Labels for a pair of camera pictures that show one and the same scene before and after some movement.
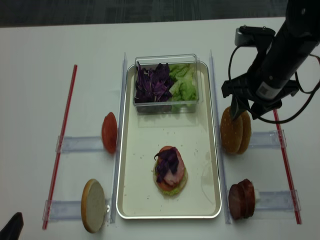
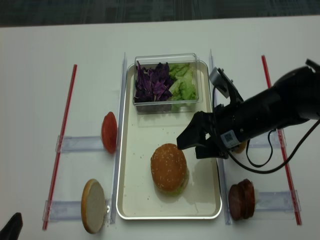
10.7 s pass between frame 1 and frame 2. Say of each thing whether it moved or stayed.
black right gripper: moved
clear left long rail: stayed
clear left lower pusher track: stayed
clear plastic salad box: stayed
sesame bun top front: moved
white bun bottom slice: stayed
